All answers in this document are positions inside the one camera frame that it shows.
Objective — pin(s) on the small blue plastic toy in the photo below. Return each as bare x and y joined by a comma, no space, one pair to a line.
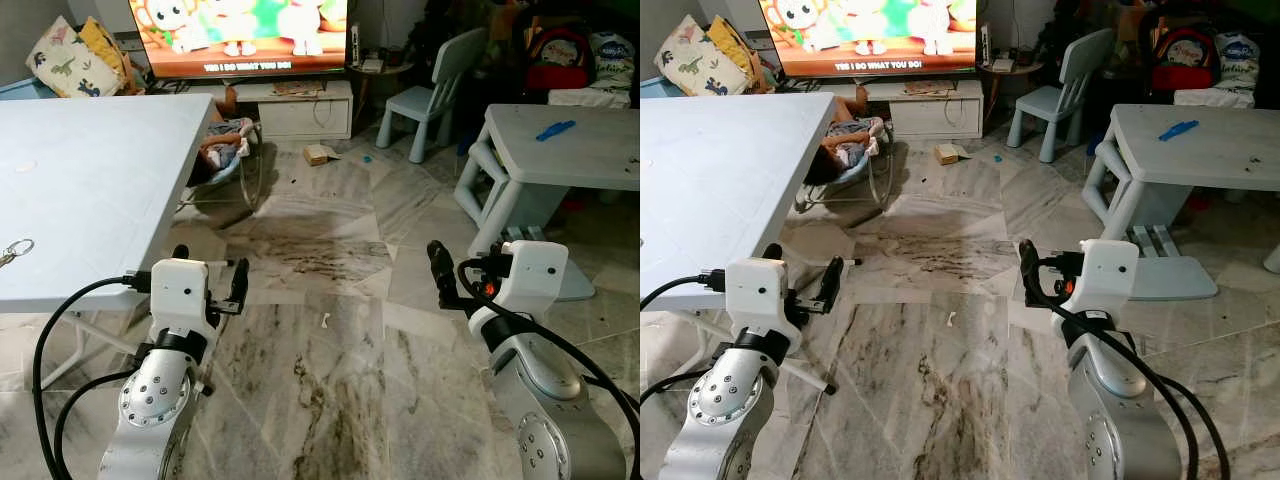
1178,130
554,131

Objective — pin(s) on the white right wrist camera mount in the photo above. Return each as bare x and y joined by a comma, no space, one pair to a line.
1112,278
535,278

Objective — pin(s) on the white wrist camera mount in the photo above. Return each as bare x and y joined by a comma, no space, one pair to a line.
1112,278
180,295
535,278
755,295

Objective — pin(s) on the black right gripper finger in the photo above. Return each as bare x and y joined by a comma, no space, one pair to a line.
445,275
1034,275

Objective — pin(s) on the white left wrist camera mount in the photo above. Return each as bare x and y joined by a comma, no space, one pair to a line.
755,295
180,295

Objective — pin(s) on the small cardboard box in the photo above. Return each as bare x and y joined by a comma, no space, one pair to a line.
948,154
318,155

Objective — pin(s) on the yellow pillow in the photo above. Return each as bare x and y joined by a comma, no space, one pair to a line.
105,50
735,48

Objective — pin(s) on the pale blue kids chair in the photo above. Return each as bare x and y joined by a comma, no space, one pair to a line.
1060,100
430,100

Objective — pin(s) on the baby bouncer seat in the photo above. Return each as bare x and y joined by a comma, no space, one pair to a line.
850,150
225,150

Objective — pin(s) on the small pale grey kids table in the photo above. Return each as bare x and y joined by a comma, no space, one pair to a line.
1200,160
570,160

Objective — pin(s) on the white and blue bag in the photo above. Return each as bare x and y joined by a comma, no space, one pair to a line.
1238,62
612,62

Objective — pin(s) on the small brown side table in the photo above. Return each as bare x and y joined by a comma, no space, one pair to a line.
1005,70
378,72

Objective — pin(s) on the white television cabinet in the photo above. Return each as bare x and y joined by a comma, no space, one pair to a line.
300,115
930,112

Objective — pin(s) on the flat screen television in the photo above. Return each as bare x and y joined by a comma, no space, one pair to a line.
870,35
240,35

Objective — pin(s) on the red and black bag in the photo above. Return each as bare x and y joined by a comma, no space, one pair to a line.
1182,62
557,65

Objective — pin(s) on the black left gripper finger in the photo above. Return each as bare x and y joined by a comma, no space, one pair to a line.
181,253
239,285
832,285
774,252

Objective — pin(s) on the large pale blue plastic table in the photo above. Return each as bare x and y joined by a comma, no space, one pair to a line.
720,190
90,190

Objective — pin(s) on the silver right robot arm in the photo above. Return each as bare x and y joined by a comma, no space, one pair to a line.
545,400
1125,410

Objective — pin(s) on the white dinosaur print pillow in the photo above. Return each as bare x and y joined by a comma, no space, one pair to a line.
65,65
695,68

